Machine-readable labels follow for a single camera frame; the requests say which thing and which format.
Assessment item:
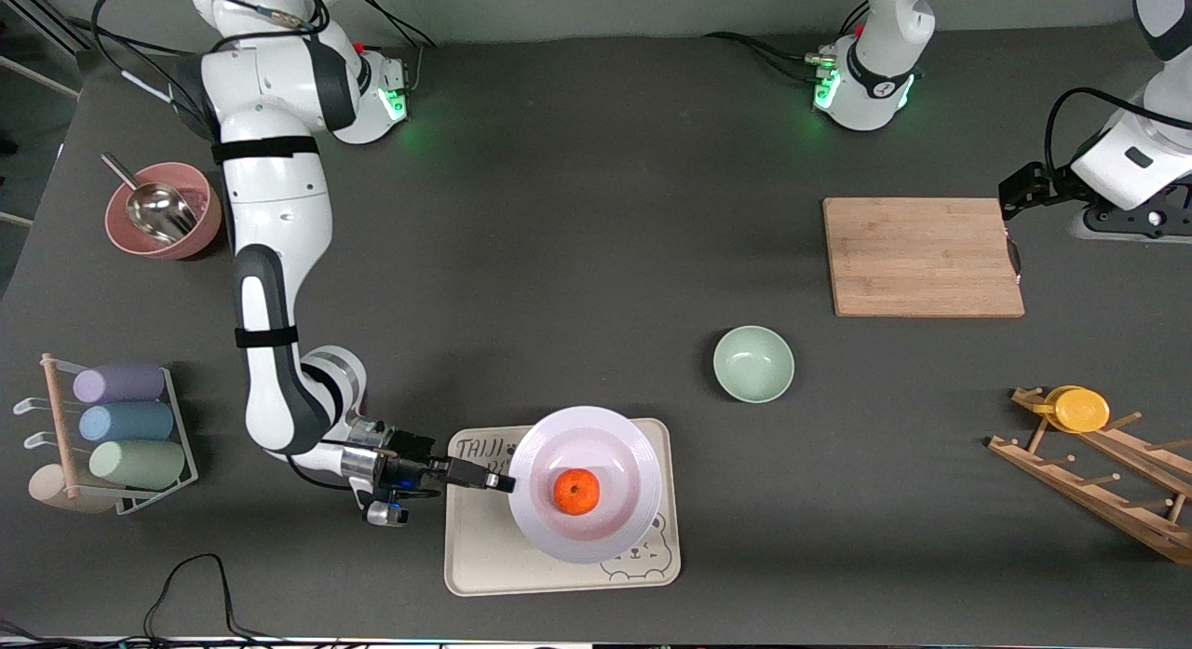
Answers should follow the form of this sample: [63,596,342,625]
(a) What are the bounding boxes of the white round plate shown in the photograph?
[508,406,663,565]

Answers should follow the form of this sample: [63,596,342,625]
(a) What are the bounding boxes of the green cup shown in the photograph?
[89,439,186,490]

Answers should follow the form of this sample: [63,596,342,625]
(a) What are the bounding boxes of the yellow cup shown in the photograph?
[1043,385,1111,434]

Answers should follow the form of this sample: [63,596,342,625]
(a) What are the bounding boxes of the black base cables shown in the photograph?
[352,0,440,91]
[703,0,872,84]

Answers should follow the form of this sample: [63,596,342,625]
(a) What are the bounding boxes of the white wire cup rack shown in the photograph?
[13,353,199,517]

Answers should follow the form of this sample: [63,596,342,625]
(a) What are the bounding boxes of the blue cup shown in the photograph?
[78,402,175,443]

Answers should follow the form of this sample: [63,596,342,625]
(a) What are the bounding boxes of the orange fruit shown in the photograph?
[553,468,601,517]

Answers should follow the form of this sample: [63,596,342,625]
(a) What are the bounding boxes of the pale green bowl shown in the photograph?
[713,325,795,404]

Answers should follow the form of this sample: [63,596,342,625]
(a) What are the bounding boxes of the cream bear print tray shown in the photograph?
[445,418,682,597]

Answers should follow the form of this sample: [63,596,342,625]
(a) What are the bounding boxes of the black left base cables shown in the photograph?
[703,0,872,84]

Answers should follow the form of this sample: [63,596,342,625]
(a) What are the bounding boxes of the metal scoop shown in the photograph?
[101,152,198,246]

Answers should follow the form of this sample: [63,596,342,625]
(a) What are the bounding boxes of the wooden peg drying rack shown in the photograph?
[987,385,1192,566]

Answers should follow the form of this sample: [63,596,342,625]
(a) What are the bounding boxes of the beige cup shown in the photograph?
[28,465,117,515]

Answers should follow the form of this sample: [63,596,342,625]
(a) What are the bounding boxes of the black looped table cable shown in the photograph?
[142,553,280,642]

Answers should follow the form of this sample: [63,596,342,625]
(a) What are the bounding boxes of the purple cup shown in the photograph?
[73,364,166,404]

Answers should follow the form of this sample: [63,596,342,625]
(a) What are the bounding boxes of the black right base cables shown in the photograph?
[352,0,440,91]

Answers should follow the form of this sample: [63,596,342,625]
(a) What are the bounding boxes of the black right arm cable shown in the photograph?
[89,0,329,147]

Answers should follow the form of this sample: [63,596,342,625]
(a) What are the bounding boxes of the pink bowl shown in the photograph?
[104,162,223,261]

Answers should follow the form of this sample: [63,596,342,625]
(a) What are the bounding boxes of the wooden cutting board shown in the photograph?
[822,197,1026,318]

